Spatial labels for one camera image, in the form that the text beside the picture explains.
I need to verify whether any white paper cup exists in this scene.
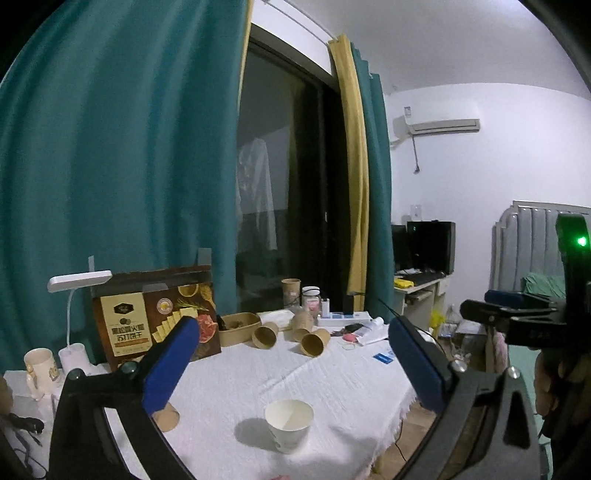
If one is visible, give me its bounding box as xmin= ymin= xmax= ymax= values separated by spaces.
xmin=264 ymin=399 xmax=315 ymax=454

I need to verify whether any upside-down brown paper cup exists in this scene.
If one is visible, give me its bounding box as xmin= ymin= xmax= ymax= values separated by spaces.
xmin=152 ymin=402 xmax=180 ymax=433

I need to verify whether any brown paper cup centre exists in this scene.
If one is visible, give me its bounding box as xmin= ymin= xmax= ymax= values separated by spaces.
xmin=252 ymin=322 xmax=279 ymax=349

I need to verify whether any brown paper cup front right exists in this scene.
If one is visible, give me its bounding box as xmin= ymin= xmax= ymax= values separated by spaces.
xmin=301 ymin=329 xmax=331 ymax=358

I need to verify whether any patterned brown cup lying back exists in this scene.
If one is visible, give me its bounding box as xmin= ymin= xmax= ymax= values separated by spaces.
xmin=291 ymin=310 xmax=315 ymax=332

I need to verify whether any upright brown cup at window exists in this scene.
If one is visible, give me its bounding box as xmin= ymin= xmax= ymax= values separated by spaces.
xmin=281 ymin=278 xmax=301 ymax=308

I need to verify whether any person right hand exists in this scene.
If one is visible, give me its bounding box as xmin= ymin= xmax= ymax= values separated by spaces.
xmin=534 ymin=352 xmax=590 ymax=443

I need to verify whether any blue white card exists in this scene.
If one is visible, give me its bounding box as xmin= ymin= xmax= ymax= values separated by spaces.
xmin=374 ymin=352 xmax=396 ymax=364

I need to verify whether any white lace tablecloth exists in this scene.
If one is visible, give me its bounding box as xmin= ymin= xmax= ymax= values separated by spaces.
xmin=4 ymin=317 xmax=419 ymax=480

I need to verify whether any brown cracker box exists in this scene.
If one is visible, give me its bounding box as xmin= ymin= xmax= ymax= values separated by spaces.
xmin=91 ymin=265 xmax=221 ymax=369

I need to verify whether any white computer desk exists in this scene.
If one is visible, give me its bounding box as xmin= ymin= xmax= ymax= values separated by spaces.
xmin=393 ymin=276 xmax=451 ymax=330

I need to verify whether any brown paper tray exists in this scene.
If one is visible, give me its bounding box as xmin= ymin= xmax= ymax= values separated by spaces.
xmin=219 ymin=312 xmax=262 ymax=348

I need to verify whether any black key fob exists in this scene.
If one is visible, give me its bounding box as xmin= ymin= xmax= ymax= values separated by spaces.
xmin=344 ymin=323 xmax=363 ymax=333

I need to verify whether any grey padded headboard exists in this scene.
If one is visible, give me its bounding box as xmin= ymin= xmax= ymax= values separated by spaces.
xmin=490 ymin=200 xmax=590 ymax=291

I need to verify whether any yellow object on desk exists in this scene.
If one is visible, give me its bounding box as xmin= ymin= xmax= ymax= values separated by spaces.
xmin=394 ymin=278 xmax=415 ymax=289

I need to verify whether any white desk lamp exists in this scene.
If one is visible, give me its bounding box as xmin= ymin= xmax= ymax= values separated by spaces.
xmin=46 ymin=269 xmax=113 ymax=375

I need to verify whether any black power adapter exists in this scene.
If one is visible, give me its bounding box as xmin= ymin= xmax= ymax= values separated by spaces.
xmin=342 ymin=295 xmax=355 ymax=315

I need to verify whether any white power strip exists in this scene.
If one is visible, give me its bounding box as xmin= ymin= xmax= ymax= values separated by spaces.
xmin=317 ymin=311 xmax=372 ymax=328

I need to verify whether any white phone charger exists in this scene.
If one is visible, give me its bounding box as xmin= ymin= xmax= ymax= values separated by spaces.
xmin=322 ymin=299 xmax=331 ymax=318

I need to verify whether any cream ceramic mug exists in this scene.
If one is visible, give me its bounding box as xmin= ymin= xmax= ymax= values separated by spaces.
xmin=23 ymin=348 xmax=61 ymax=400

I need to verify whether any white plastic bag stack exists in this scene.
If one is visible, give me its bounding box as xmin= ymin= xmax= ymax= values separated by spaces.
xmin=259 ymin=309 xmax=294 ymax=331

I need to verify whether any black computer monitor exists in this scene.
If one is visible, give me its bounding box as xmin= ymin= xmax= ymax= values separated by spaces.
xmin=392 ymin=220 xmax=456 ymax=275

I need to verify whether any glass jar white lid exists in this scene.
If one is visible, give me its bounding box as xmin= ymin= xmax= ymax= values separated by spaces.
xmin=301 ymin=286 xmax=322 ymax=319

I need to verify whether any white air conditioner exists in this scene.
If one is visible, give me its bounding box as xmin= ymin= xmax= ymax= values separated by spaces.
xmin=392 ymin=116 xmax=481 ymax=141

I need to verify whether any teal curtain left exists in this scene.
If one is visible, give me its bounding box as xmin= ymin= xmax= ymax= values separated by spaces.
xmin=1 ymin=1 xmax=252 ymax=370

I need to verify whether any yellow teal curtain right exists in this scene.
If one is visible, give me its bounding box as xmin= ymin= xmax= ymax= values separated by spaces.
xmin=329 ymin=34 xmax=394 ymax=322

